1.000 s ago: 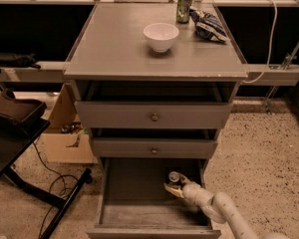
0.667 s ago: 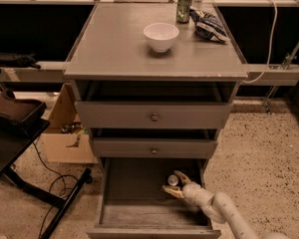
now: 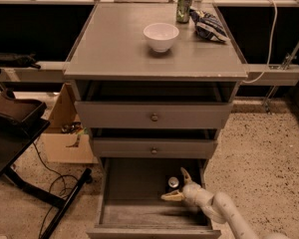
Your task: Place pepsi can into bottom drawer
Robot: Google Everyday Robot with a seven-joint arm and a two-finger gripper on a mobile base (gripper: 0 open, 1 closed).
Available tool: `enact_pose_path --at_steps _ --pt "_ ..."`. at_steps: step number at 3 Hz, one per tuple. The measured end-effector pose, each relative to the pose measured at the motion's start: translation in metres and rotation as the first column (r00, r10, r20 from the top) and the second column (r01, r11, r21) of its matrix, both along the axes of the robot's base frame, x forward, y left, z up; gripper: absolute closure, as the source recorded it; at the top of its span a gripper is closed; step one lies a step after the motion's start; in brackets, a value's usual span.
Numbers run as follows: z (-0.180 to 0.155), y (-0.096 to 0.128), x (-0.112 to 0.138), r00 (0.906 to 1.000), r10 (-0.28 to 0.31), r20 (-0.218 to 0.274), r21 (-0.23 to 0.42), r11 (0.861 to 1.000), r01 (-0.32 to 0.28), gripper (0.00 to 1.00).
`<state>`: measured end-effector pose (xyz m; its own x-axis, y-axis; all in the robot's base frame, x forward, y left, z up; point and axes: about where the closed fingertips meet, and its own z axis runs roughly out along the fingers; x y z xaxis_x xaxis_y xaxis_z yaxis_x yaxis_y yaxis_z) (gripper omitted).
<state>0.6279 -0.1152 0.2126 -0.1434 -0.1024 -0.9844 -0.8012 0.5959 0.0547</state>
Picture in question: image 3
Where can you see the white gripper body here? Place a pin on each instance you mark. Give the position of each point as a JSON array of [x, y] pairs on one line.
[[190, 192]]

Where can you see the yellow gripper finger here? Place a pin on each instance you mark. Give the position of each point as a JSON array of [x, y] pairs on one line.
[[186, 176], [175, 195]]

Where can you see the blue pepsi can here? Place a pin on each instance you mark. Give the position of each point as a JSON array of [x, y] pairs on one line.
[[172, 184]]

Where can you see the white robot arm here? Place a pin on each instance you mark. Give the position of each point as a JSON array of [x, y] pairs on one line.
[[219, 207]]

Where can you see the bottom grey drawer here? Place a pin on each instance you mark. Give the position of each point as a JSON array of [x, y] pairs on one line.
[[130, 206]]

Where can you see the grey drawer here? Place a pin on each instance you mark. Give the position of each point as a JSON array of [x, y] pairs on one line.
[[156, 143], [169, 105], [130, 206]]

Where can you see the middle grey drawer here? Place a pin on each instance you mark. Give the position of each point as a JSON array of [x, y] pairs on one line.
[[156, 143]]

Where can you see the grey drawer cabinet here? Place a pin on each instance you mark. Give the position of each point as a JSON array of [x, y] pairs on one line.
[[150, 116]]

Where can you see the top grey drawer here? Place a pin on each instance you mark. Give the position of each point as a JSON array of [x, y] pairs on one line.
[[169, 105]]

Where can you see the green soda can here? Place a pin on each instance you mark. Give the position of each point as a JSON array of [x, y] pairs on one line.
[[182, 10]]

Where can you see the cardboard box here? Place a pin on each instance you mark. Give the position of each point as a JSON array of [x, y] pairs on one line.
[[66, 140]]

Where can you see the white bowl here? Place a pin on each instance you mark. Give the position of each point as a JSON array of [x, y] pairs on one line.
[[160, 36]]

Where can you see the blue chip bag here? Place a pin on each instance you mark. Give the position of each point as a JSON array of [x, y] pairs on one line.
[[207, 26]]

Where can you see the black stand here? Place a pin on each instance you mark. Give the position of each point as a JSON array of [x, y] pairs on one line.
[[21, 124]]

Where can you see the metal railing frame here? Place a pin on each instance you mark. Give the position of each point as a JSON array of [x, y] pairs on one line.
[[112, 46]]

